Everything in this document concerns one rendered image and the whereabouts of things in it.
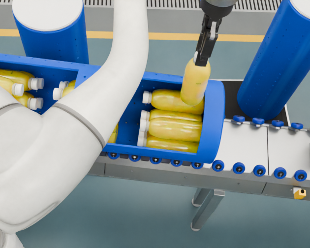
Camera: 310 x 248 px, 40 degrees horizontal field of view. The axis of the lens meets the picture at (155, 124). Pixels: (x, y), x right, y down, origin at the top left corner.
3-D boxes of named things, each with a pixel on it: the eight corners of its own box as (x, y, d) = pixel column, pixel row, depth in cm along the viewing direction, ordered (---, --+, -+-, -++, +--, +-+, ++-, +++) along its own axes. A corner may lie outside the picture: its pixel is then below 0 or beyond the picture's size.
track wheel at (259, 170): (267, 167, 150) (266, 164, 152) (255, 166, 150) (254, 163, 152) (264, 178, 152) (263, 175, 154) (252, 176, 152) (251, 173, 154)
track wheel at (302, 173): (309, 172, 151) (307, 169, 152) (296, 170, 150) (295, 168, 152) (305, 183, 152) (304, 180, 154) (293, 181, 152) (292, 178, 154)
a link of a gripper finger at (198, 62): (210, 47, 107) (210, 50, 106) (205, 64, 113) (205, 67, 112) (199, 46, 107) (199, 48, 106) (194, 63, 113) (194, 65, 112)
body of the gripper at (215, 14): (236, 10, 91) (226, 38, 99) (236, -18, 95) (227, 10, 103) (201, 6, 91) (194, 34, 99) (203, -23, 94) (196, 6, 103)
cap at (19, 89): (15, 97, 136) (20, 98, 136) (14, 85, 134) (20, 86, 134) (18, 92, 139) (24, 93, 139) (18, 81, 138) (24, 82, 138)
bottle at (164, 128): (203, 118, 143) (146, 111, 142) (205, 126, 136) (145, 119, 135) (200, 138, 145) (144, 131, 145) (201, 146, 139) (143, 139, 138)
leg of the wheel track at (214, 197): (200, 232, 237) (226, 197, 182) (190, 231, 237) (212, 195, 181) (200, 221, 240) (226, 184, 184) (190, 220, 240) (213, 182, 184)
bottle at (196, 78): (178, 86, 132) (186, 47, 115) (201, 86, 133) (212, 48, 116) (180, 106, 129) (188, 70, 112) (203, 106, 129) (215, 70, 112)
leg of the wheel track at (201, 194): (201, 207, 244) (226, 167, 188) (191, 206, 243) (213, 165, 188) (201, 198, 246) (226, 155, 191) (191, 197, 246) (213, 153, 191)
